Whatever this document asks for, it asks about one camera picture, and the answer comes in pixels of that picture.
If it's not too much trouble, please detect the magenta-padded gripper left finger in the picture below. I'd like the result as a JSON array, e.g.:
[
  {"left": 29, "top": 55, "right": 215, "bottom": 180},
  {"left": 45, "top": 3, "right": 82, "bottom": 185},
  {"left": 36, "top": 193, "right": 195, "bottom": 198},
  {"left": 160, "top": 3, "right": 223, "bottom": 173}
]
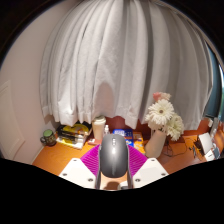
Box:
[{"left": 58, "top": 143, "right": 103, "bottom": 190}]

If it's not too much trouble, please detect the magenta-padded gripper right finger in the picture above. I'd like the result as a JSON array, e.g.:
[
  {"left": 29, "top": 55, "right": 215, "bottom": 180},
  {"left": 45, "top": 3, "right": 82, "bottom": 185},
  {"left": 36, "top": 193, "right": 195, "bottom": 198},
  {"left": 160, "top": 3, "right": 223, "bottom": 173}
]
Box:
[{"left": 125, "top": 143, "right": 170, "bottom": 190}]

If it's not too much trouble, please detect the dark grey computer mouse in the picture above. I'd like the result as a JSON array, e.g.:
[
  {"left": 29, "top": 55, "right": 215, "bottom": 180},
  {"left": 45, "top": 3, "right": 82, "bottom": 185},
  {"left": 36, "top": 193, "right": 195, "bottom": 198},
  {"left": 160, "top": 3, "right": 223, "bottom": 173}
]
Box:
[{"left": 98, "top": 133, "right": 130, "bottom": 179}]

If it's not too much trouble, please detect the white ceramic vase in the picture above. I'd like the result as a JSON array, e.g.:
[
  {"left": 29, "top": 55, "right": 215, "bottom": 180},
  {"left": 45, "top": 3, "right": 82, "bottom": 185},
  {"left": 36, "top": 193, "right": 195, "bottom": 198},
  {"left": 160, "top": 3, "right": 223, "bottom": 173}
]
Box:
[{"left": 144, "top": 128, "right": 167, "bottom": 159}]

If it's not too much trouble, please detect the white yellow-edged book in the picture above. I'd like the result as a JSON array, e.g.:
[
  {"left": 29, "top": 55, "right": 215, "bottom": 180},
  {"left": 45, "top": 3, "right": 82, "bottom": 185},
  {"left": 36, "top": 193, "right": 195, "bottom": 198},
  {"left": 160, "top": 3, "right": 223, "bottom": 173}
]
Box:
[{"left": 55, "top": 136, "right": 86, "bottom": 150}]

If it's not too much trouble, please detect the orange yellow book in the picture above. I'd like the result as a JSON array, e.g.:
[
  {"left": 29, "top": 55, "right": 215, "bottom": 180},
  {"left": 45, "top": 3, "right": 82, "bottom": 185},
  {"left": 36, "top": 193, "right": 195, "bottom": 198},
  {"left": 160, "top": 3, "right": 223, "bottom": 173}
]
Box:
[{"left": 132, "top": 131, "right": 146, "bottom": 154}]

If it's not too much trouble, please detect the red notebook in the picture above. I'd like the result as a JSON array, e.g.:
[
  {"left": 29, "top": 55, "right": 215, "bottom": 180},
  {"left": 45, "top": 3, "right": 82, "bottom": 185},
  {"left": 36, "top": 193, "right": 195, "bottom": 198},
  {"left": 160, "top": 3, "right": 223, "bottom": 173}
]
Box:
[{"left": 87, "top": 138, "right": 101, "bottom": 146}]

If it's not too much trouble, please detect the yellow covered book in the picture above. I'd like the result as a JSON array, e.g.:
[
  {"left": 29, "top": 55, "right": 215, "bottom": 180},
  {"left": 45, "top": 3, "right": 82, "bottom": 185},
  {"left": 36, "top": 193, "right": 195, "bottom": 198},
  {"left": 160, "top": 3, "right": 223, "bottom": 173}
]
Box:
[{"left": 61, "top": 122, "right": 93, "bottom": 136}]

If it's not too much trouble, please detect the dark green mug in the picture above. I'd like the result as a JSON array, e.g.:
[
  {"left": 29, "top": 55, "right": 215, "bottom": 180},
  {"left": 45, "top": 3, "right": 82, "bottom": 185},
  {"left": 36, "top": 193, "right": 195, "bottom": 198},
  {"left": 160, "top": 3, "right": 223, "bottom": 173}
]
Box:
[{"left": 40, "top": 129, "right": 58, "bottom": 147}]

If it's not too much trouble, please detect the blue covered book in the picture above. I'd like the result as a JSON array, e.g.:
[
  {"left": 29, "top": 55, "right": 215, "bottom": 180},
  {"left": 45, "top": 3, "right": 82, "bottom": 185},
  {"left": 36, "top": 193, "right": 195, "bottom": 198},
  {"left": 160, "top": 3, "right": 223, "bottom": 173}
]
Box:
[{"left": 112, "top": 128, "right": 135, "bottom": 148}]

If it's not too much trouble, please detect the cream lidded tumbler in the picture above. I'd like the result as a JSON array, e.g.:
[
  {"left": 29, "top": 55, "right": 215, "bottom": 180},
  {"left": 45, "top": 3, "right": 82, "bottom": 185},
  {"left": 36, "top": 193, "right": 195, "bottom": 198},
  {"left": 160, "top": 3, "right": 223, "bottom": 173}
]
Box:
[{"left": 91, "top": 115, "right": 107, "bottom": 141}]

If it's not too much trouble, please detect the white flower bouquet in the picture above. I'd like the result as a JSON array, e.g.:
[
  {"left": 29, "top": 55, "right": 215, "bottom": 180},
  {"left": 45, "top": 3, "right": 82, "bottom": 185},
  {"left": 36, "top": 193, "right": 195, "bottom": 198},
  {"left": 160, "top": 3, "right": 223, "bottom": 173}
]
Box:
[{"left": 144, "top": 91, "right": 185, "bottom": 142}]

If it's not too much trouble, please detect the white flat device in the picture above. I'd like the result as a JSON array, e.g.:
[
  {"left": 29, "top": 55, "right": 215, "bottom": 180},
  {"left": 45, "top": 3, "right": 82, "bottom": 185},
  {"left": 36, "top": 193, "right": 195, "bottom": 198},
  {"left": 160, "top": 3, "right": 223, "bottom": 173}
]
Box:
[{"left": 196, "top": 132, "right": 214, "bottom": 156}]

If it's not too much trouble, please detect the small white box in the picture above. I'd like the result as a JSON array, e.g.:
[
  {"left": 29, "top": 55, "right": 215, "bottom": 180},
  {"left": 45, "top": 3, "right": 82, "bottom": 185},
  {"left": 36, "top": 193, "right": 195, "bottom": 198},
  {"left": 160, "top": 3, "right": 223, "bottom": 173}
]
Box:
[{"left": 203, "top": 149, "right": 218, "bottom": 162}]

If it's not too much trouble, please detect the white pleated curtain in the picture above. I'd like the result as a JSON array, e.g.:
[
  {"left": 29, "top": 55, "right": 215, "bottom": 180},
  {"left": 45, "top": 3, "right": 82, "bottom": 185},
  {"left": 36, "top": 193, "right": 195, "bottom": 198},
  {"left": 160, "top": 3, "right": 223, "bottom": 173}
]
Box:
[{"left": 39, "top": 0, "right": 214, "bottom": 131}]

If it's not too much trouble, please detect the black cable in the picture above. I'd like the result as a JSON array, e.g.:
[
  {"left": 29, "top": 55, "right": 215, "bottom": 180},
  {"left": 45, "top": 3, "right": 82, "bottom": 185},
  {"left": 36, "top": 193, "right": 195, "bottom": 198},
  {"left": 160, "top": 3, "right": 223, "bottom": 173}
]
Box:
[{"left": 164, "top": 134, "right": 198, "bottom": 158}]

